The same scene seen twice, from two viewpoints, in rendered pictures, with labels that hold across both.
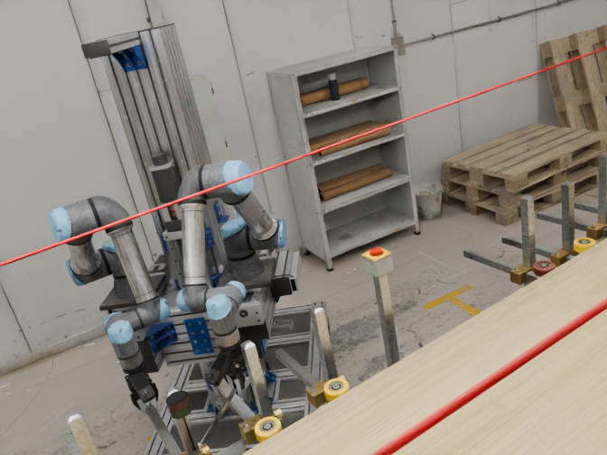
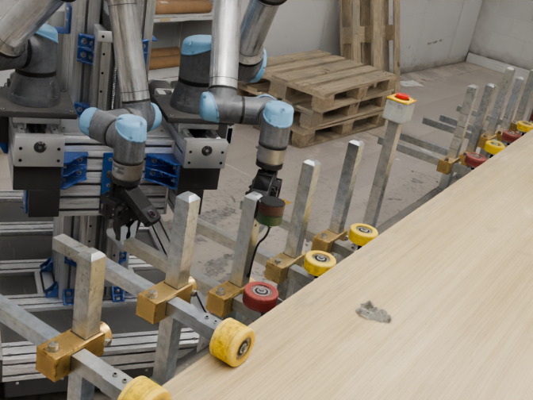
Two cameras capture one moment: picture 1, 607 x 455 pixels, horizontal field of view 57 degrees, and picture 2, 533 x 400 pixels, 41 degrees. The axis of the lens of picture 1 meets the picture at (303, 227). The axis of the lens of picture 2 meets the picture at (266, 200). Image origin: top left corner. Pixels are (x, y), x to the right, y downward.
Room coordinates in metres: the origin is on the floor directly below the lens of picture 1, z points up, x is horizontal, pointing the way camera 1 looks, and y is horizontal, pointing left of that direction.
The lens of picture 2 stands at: (0.06, 1.25, 1.76)
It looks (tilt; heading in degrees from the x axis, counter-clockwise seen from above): 24 degrees down; 327
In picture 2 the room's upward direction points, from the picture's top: 11 degrees clockwise
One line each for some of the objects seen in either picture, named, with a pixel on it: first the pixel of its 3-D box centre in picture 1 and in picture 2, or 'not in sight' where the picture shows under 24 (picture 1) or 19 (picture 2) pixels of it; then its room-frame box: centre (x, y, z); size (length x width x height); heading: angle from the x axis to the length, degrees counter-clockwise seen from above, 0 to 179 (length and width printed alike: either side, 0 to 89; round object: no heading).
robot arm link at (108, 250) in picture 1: (118, 255); (34, 44); (2.16, 0.77, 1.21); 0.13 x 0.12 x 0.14; 115
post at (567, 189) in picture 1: (568, 234); (475, 136); (2.12, -1.10, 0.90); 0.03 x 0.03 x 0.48; 27
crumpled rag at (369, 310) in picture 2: not in sight; (374, 309); (1.08, 0.24, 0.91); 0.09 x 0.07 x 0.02; 20
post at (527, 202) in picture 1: (528, 250); (457, 141); (2.01, -0.88, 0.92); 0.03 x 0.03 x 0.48; 27
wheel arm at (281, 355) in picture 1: (308, 379); (300, 229); (1.62, 0.09, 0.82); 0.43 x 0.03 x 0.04; 27
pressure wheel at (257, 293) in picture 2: not in sight; (258, 309); (1.23, 0.45, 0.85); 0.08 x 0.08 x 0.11
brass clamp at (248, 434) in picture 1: (262, 423); (286, 264); (1.43, 0.26, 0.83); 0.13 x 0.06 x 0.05; 117
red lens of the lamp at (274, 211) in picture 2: (177, 401); (271, 205); (1.28, 0.44, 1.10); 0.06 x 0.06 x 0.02
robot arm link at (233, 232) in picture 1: (238, 236); (201, 57); (2.10, 0.26, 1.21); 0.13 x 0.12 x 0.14; 73
